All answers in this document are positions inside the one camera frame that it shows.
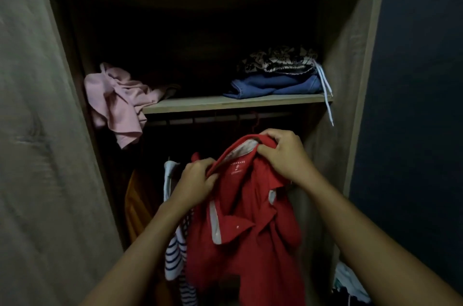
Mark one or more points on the wooden wardrobe shelf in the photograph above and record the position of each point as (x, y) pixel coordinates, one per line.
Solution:
(231, 102)

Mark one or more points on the person's right forearm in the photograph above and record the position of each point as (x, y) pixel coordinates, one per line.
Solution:
(376, 244)

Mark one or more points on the person's left forearm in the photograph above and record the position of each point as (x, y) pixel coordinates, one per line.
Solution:
(135, 257)

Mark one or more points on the blue folded garment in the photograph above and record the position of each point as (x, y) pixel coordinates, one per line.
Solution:
(275, 86)

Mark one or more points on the orange hanging garment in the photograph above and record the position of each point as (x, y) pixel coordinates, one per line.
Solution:
(139, 204)

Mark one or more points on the person's left hand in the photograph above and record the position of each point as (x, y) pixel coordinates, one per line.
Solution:
(192, 184)

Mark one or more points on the person's right hand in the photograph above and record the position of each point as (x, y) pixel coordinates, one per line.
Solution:
(287, 157)

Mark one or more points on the pink crumpled garment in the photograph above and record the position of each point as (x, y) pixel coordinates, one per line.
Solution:
(117, 103)

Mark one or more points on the wardrobe hanging rail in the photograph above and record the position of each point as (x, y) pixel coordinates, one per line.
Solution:
(217, 118)

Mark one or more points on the person's left fingers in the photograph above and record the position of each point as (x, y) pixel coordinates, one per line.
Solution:
(206, 168)

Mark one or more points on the white cloth pile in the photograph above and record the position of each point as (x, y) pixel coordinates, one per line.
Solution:
(349, 282)

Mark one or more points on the red polo shirt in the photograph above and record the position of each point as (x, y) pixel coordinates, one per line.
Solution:
(249, 219)

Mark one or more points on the wooden wardrobe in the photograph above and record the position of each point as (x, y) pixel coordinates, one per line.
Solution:
(347, 63)

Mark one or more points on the person's right fingers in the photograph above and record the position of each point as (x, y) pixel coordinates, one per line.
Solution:
(269, 145)

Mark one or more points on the wardrobe sliding door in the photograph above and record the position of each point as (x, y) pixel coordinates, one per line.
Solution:
(47, 150)

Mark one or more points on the navy striped white shirt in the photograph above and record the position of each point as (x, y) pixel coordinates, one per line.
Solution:
(175, 255)

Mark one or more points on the black and white patterned garment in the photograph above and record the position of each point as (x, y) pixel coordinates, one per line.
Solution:
(278, 60)

